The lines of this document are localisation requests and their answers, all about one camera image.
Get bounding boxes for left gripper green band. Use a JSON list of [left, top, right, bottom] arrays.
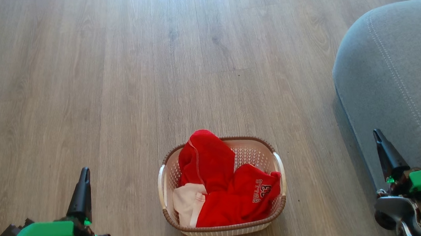
[[0, 167, 97, 236]]

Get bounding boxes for red garment with white trim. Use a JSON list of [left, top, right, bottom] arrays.
[[166, 126, 243, 230]]

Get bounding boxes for red jersey with number print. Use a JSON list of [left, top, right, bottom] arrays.
[[190, 160, 286, 229]]

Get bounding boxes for grey fabric sofa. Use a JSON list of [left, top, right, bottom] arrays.
[[325, 0, 421, 234]]

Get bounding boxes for beige plastic laundry basket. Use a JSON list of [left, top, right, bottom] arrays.
[[153, 131, 291, 236]]

